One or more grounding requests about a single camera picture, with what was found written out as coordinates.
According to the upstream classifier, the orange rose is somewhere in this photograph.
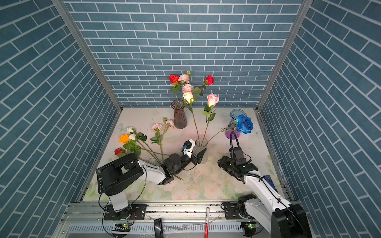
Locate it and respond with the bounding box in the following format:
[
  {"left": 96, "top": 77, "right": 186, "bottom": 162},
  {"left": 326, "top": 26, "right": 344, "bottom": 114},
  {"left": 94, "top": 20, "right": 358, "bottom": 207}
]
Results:
[{"left": 119, "top": 134, "right": 130, "bottom": 144}]

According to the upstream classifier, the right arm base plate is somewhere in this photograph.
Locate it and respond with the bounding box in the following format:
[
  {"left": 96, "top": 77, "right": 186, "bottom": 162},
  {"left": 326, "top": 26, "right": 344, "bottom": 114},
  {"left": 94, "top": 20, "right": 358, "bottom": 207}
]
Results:
[{"left": 220, "top": 202, "right": 248, "bottom": 220}]

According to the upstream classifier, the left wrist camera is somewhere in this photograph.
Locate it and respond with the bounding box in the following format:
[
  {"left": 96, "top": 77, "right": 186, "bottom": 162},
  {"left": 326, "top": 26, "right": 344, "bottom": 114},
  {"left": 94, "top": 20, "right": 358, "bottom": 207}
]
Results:
[{"left": 181, "top": 139, "right": 195, "bottom": 158}]

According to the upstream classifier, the aluminium front rail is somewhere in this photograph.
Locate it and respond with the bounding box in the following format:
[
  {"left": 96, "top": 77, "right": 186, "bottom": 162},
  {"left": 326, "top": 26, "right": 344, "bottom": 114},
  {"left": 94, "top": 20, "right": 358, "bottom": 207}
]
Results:
[{"left": 61, "top": 202, "right": 307, "bottom": 223}]

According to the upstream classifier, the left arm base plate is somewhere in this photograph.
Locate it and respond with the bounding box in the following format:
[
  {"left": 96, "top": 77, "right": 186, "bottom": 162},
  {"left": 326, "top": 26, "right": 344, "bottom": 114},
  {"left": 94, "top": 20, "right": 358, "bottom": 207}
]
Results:
[{"left": 103, "top": 204, "right": 147, "bottom": 221}]

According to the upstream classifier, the red rose on table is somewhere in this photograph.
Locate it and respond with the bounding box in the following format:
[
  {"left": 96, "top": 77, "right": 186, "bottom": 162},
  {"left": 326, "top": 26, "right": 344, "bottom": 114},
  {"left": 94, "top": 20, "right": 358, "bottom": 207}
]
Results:
[{"left": 115, "top": 147, "right": 133, "bottom": 158}]

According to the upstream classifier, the light pink rose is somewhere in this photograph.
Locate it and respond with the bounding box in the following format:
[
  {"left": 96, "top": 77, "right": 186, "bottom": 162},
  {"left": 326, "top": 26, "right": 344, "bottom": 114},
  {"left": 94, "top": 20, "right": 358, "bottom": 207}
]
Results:
[{"left": 200, "top": 94, "right": 219, "bottom": 146}]

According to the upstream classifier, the cream white rose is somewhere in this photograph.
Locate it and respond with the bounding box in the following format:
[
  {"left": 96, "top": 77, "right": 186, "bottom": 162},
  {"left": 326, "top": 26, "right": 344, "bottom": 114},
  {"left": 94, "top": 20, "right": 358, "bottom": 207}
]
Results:
[{"left": 183, "top": 92, "right": 200, "bottom": 143}]

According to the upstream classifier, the small white flower spray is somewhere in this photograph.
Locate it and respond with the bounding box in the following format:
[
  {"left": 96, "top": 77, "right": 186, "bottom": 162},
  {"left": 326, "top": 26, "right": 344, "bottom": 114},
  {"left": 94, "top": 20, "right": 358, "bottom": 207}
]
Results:
[{"left": 126, "top": 127, "right": 147, "bottom": 142}]

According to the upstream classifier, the clear ribbed glass vase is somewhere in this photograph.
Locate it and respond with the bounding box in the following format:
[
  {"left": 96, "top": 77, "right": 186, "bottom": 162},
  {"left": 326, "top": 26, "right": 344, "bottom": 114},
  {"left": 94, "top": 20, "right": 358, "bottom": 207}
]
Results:
[{"left": 193, "top": 139, "right": 209, "bottom": 165}]

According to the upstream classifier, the red marker pen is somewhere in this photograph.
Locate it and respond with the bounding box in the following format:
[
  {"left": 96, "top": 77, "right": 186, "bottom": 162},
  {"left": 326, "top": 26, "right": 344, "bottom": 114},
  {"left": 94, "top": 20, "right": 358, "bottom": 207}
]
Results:
[{"left": 204, "top": 207, "right": 210, "bottom": 238}]

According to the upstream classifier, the dark purple ribbed vase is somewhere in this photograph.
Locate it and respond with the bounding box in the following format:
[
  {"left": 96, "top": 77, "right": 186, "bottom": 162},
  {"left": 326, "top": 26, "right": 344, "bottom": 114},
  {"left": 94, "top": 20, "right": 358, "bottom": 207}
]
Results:
[{"left": 171, "top": 100, "right": 188, "bottom": 130}]

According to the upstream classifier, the black handle object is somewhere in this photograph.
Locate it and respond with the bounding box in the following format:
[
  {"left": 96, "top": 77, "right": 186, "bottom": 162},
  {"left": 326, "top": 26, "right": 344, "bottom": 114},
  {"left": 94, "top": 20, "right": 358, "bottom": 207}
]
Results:
[{"left": 154, "top": 218, "right": 164, "bottom": 238}]

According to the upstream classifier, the red rose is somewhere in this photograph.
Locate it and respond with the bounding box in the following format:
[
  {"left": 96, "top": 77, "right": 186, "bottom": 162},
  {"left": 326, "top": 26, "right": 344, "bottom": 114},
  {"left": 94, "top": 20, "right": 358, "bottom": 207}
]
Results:
[
  {"left": 169, "top": 75, "right": 181, "bottom": 100},
  {"left": 115, "top": 147, "right": 133, "bottom": 158},
  {"left": 193, "top": 75, "right": 214, "bottom": 96}
]

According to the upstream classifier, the blue rose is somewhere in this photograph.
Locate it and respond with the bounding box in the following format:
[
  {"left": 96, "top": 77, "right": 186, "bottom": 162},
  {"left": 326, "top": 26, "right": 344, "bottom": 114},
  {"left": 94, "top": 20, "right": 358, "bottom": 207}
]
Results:
[{"left": 208, "top": 115, "right": 254, "bottom": 142}]

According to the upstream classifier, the blue purple gradient vase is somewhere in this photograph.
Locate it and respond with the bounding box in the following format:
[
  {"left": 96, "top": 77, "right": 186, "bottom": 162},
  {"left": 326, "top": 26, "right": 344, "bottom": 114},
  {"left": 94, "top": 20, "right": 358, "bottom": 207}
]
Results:
[{"left": 225, "top": 109, "right": 247, "bottom": 139}]

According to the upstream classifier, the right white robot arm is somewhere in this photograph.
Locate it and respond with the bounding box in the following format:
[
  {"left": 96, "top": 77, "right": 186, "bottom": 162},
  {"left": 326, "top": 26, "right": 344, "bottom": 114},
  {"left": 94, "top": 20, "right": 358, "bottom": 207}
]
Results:
[{"left": 217, "top": 146, "right": 312, "bottom": 238}]

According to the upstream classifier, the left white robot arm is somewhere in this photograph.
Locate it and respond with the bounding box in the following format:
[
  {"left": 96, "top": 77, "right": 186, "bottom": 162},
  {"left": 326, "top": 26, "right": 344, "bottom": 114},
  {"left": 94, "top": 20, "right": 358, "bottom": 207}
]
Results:
[{"left": 96, "top": 146, "right": 207, "bottom": 213}]

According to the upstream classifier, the pink peony spray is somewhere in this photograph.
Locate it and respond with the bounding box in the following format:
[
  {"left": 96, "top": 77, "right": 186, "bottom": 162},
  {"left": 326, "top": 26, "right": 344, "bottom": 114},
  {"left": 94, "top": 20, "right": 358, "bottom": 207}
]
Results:
[
  {"left": 150, "top": 117, "right": 175, "bottom": 162},
  {"left": 179, "top": 70, "right": 193, "bottom": 94}
]

